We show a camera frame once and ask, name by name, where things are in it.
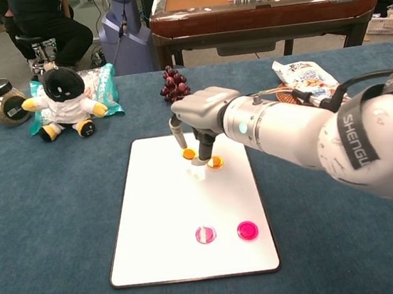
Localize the chrome swivel stool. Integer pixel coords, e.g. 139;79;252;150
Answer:
14;30;61;78

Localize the blue table cloth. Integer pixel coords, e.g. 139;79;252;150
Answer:
0;42;393;294

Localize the white plastic basket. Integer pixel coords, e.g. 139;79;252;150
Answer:
363;14;393;41

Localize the person in black clothes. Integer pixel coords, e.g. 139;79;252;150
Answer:
0;0;98;77

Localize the teal snack bag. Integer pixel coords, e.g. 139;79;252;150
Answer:
22;61;127;137

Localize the white snack bag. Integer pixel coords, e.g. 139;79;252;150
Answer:
271;53;342;107

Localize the dark red grape bunch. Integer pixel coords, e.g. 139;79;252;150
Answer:
156;63;194;105

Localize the brown woven coaster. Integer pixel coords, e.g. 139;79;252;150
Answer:
274;82;306;106

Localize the white rectangular board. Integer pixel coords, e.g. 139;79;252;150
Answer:
93;123;283;293

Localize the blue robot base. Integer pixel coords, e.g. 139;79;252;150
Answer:
94;0;159;79

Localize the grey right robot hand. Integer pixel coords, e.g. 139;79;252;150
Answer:
164;83;250;170

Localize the black penguin plush toy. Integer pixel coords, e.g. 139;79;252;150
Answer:
16;55;112;146

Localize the brown mahjong table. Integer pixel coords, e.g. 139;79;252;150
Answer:
145;0;387;73

